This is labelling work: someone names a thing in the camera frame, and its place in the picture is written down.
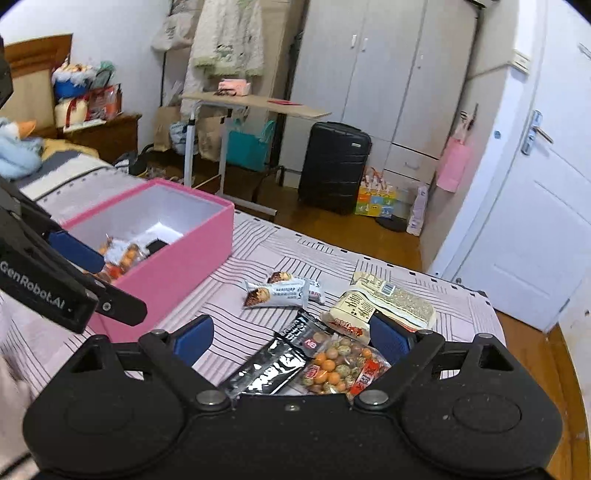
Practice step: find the black coat rack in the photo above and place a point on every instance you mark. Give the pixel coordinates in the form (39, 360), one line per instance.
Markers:
(162, 78)

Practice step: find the wooden headboard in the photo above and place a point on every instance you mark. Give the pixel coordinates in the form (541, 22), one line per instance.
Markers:
(32, 78)

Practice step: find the dark shoes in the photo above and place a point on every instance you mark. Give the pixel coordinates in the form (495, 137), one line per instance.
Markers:
(134, 161)

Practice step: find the blue plush toy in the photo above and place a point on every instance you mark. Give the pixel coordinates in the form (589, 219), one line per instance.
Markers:
(18, 152)

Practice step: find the wooden nightstand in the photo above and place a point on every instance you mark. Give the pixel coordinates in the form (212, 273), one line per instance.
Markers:
(111, 136)

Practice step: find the black suitcase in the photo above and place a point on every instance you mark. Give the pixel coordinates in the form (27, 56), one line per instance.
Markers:
(334, 168)

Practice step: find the small clear mixed nuts bag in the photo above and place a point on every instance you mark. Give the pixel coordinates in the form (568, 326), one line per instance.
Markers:
(122, 261)

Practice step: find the black packet with clear window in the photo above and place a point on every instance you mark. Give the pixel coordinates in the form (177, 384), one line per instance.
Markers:
(157, 245)

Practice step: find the cream and grey duvet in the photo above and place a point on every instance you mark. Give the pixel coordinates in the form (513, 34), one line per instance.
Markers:
(78, 177)

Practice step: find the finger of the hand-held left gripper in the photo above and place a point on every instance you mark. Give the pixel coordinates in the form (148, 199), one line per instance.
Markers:
(76, 251)
(120, 304)

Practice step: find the long black snack packet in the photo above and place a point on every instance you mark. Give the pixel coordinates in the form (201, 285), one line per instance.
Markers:
(268, 364)

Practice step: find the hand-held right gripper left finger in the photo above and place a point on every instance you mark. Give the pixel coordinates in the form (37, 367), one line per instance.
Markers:
(194, 339)

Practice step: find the yellow pillow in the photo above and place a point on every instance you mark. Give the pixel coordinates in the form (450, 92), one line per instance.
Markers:
(69, 148)

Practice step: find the brown paper bag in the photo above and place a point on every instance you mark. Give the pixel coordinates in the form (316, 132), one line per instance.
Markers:
(166, 129)
(211, 138)

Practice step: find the pink cardboard box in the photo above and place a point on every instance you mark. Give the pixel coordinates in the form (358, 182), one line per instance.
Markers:
(184, 281)

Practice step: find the red snack bag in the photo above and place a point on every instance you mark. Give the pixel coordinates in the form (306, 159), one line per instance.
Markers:
(104, 104)

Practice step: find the large clear mixed nuts bag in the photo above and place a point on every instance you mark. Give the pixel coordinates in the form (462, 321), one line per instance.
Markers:
(341, 369)

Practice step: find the cream tote bag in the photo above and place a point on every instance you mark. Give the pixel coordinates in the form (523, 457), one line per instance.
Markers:
(173, 27)

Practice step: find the pink paper bag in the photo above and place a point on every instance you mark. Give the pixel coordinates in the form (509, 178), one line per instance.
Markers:
(455, 161)

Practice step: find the white and pink package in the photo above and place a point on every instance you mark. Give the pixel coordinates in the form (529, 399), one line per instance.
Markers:
(418, 212)

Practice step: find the black floor scale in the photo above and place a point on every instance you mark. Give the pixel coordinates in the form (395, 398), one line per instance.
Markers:
(392, 225)

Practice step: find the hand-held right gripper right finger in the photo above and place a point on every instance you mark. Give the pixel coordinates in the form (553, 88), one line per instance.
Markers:
(388, 339)

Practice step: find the large cream food packet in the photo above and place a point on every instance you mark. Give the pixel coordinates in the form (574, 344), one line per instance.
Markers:
(392, 300)

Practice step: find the colourful carton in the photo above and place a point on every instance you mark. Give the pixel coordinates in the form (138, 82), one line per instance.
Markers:
(376, 198)

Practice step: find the white door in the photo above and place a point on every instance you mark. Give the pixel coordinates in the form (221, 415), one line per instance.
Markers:
(531, 230)

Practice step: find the teal shopping bag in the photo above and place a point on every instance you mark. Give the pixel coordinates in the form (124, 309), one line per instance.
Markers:
(249, 150)

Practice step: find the white plastic bag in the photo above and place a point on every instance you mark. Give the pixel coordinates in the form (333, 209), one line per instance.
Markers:
(180, 138)

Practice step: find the white wardrobe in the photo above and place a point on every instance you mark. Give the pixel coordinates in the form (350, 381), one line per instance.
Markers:
(378, 69)

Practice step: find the red paper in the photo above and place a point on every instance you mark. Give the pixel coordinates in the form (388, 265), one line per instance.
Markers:
(286, 102)

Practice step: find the white fluffy coat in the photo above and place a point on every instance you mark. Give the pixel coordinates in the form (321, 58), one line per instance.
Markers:
(228, 37)

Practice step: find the pink tissue box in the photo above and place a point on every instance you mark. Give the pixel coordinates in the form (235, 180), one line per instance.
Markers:
(234, 87)

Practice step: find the wooden side table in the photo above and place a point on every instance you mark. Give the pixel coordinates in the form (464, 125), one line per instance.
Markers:
(258, 104)

